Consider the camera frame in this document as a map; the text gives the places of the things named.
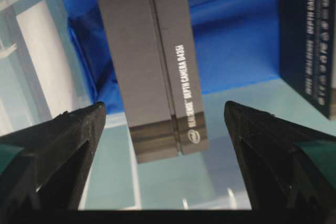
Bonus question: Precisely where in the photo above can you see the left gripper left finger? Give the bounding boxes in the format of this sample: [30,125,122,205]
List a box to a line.
[1,102,106,223]

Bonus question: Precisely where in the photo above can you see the blue foam liner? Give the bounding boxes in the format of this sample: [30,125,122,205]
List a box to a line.
[63,0,279,114]

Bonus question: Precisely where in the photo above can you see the clear plastic storage case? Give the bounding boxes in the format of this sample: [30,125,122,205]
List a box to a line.
[1,0,335,210]

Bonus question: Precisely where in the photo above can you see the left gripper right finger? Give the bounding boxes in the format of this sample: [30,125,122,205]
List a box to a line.
[224,101,335,223]

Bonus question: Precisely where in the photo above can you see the black box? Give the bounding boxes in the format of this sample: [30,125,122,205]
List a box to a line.
[279,0,335,120]
[98,0,208,164]

